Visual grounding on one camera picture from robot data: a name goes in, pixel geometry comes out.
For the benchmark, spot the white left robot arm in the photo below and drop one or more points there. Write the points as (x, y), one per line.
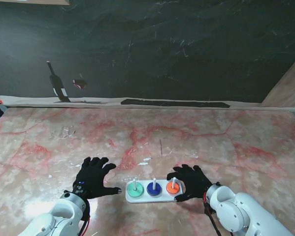
(61, 216)

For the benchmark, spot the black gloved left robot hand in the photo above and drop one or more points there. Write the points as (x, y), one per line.
(91, 179)

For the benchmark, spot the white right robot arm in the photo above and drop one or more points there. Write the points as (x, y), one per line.
(240, 211)

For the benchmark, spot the white Hanoi tower base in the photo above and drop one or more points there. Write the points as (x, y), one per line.
(144, 199)

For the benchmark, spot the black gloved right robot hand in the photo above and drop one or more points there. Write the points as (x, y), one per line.
(194, 183)

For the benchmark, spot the leaning wooden plank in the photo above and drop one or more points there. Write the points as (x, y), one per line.
(287, 86)

